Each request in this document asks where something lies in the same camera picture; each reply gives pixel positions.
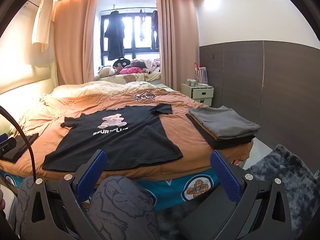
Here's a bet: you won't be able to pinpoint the hanging dark coat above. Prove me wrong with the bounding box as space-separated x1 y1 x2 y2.
104 10 125 61

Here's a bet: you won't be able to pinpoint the white plush bear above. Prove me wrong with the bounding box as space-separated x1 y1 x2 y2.
94 65 118 78

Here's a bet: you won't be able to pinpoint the folded tan garment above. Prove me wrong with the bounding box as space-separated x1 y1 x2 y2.
186 114 253 140

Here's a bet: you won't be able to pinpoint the white padded headboard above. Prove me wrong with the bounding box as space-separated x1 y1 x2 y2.
0 62 59 130

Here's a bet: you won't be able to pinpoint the grey shaggy rug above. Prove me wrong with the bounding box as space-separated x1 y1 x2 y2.
246 144 320 220

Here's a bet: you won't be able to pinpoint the folded black clothing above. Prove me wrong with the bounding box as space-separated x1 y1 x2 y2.
1 132 40 162

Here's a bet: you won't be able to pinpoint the striped paper bag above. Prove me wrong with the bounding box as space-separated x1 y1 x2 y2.
194 65 208 84

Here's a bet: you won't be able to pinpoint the cream duvet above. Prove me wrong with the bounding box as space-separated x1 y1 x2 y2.
15 81 173 135

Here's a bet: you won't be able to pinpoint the bear print bedding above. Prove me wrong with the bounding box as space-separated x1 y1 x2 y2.
99 71 162 83

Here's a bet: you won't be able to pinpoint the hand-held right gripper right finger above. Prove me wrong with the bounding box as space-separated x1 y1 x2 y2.
210 150 292 240

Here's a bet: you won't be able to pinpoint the tangled black cables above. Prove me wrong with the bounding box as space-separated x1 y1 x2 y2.
132 90 173 104

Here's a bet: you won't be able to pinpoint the pink curtain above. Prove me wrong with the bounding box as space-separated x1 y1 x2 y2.
54 0 100 87
156 0 200 93

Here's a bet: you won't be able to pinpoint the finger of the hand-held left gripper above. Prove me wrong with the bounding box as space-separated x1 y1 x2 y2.
0 133 17 159

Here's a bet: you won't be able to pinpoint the black plush toy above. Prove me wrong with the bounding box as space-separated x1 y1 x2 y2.
112 58 131 68

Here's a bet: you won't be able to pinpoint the folded grey garment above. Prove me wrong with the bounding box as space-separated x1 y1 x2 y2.
188 106 261 138

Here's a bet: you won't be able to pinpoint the stack of folded clothes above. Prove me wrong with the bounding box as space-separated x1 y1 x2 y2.
185 114 256 150

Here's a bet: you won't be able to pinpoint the hanging dark clothes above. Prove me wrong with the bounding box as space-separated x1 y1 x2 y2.
139 9 160 50

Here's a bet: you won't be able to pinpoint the orange blanket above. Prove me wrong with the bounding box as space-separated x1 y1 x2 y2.
0 90 254 180

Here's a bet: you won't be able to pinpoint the hanging white garment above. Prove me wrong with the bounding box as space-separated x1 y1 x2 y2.
31 0 53 52

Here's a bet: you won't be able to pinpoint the person's right leg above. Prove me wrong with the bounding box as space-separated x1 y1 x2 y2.
86 176 160 240

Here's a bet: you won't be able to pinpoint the floral clothes pile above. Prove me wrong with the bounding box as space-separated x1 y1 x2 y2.
130 58 160 74

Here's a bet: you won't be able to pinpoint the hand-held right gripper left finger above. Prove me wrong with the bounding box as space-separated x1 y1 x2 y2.
30 149 108 240

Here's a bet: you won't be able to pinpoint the black bear print T-shirt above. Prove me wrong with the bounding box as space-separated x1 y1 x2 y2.
42 103 184 172

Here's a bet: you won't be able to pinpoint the cream nightstand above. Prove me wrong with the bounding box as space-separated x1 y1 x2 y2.
181 83 215 105

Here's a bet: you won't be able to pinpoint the black cable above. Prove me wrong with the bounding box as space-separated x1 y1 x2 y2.
0 106 37 179

